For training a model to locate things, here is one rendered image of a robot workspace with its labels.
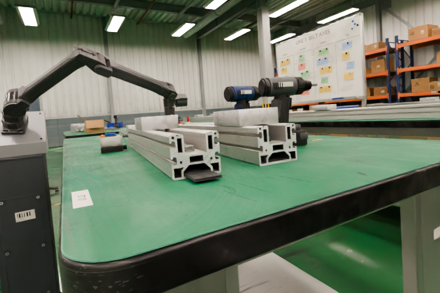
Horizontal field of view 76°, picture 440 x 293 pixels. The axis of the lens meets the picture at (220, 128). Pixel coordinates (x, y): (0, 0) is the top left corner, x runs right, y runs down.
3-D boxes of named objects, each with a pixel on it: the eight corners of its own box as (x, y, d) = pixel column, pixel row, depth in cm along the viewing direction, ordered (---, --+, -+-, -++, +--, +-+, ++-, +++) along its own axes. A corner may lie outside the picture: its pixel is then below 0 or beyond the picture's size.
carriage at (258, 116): (215, 135, 81) (213, 111, 80) (248, 131, 85) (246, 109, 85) (240, 138, 66) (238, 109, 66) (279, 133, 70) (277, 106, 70)
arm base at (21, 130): (5, 116, 128) (0, 135, 120) (1, 102, 123) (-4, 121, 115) (29, 116, 132) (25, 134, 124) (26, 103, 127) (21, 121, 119)
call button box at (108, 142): (101, 151, 114) (99, 136, 114) (126, 148, 118) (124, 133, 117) (101, 154, 107) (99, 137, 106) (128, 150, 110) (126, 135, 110)
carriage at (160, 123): (135, 137, 96) (134, 118, 96) (167, 134, 100) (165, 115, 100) (143, 140, 81) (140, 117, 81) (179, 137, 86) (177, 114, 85)
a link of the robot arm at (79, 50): (82, 35, 114) (84, 48, 108) (107, 57, 125) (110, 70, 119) (0, 95, 119) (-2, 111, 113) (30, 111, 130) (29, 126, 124)
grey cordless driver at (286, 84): (260, 147, 91) (255, 79, 90) (313, 141, 96) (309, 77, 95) (270, 150, 83) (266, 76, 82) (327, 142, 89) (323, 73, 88)
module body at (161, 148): (129, 146, 126) (128, 127, 125) (152, 144, 130) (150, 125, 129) (172, 180, 52) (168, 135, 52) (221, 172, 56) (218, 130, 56)
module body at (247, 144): (171, 142, 133) (169, 124, 133) (191, 140, 137) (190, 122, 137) (259, 166, 60) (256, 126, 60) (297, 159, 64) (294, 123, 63)
